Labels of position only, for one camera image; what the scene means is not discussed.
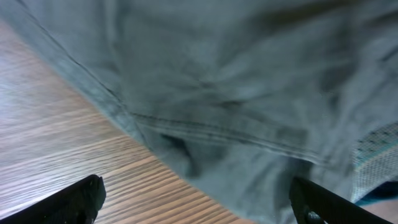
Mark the grey shorts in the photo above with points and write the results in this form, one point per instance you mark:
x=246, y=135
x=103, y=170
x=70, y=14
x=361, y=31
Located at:
x=237, y=96

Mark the blue garment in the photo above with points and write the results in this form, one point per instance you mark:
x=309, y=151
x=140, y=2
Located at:
x=384, y=192

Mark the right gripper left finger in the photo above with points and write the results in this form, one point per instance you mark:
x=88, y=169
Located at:
x=78, y=203

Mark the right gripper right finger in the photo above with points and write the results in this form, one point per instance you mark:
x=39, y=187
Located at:
x=313, y=204

